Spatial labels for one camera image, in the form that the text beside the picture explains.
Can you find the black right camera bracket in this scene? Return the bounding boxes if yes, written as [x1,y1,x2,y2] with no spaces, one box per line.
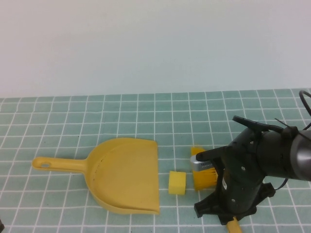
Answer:
[195,144,235,163]

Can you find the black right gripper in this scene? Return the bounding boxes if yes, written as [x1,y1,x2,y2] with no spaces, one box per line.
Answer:
[193,159,277,221]

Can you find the yellow hand brush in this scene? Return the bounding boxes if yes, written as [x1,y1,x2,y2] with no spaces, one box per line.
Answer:
[190,145,243,233]

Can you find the thick black right wrist cable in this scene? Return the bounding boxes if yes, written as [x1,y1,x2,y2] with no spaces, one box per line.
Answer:
[232,116,285,133]

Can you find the yellow plastic dustpan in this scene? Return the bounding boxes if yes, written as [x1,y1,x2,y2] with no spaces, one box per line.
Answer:
[32,137,160,216]

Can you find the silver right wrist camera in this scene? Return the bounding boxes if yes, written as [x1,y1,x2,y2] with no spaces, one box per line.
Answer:
[190,154,217,172]

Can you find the black right zip tie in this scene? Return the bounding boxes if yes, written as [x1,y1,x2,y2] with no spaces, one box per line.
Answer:
[274,117,290,129]

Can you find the small yellow foam cube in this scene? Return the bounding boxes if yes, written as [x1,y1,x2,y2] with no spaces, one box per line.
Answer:
[168,170,187,195]

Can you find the black right cable clip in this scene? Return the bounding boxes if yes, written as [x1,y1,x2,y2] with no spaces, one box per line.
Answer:
[283,126,298,139]

